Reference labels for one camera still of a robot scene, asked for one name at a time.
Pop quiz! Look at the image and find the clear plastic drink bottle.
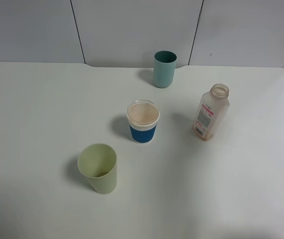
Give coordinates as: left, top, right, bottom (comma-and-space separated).
192, 84, 230, 141

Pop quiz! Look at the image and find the teal plastic cup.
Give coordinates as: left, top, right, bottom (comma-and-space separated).
153, 51, 177, 88

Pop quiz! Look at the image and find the light green plastic cup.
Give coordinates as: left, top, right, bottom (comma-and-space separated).
77, 143, 117, 194

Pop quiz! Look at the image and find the glass cup blue sleeve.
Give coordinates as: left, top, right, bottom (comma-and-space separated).
127, 100, 160, 143

